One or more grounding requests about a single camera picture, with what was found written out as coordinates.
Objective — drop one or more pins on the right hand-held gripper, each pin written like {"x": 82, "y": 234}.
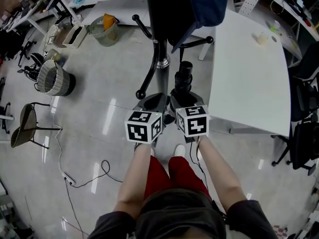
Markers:
{"x": 194, "y": 123}

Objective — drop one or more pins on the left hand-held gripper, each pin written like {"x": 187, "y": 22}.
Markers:
{"x": 139, "y": 128}

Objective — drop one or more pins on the black folding umbrella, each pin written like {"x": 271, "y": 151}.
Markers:
{"x": 183, "y": 86}

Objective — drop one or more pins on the black coat rack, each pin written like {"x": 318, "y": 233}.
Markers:
{"x": 163, "y": 81}

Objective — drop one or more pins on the person's left forearm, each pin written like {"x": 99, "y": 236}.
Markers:
{"x": 134, "y": 180}

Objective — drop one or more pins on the person's right forearm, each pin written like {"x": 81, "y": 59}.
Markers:
{"x": 221, "y": 175}

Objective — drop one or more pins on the dark jacket on rack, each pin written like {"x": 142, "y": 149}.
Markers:
{"x": 207, "y": 4}

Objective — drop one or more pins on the person's right white shoe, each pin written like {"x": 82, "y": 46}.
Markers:
{"x": 180, "y": 150}

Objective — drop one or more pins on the person's white shoe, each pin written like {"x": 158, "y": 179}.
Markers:
{"x": 180, "y": 150}
{"x": 152, "y": 151}

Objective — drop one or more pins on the person's left white shoe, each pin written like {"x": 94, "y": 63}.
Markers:
{"x": 152, "y": 151}

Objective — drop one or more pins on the white table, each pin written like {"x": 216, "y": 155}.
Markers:
{"x": 249, "y": 78}

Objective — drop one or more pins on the person's red shorts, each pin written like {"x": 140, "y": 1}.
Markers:
{"x": 179, "y": 173}

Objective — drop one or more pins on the green mesh waste basket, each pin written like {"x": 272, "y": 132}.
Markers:
{"x": 107, "y": 35}

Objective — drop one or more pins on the orange packet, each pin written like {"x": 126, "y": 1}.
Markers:
{"x": 109, "y": 21}

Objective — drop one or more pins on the beige cup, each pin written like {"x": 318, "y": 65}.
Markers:
{"x": 261, "y": 38}

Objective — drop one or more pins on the white metal shelving unit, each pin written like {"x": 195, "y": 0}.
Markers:
{"x": 119, "y": 11}

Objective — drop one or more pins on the grey white woven basket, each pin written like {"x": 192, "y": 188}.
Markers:
{"x": 56, "y": 81}

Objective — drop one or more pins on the white rectangular bin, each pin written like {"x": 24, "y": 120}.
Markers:
{"x": 72, "y": 37}

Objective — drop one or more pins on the person's dark grey shirt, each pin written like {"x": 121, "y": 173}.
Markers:
{"x": 179, "y": 215}

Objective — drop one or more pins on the yellow green small object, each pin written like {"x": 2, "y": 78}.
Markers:
{"x": 272, "y": 29}

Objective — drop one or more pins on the white power strip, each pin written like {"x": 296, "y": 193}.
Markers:
{"x": 69, "y": 178}

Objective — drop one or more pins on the white paper cup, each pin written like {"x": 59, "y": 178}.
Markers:
{"x": 277, "y": 24}

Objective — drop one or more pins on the small cluttered cardboard box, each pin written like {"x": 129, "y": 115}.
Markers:
{"x": 53, "y": 35}

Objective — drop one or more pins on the grey shell chair black legs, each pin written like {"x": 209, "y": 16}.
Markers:
{"x": 26, "y": 123}

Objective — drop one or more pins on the white desk with clutter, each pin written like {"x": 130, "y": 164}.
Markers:
{"x": 27, "y": 15}

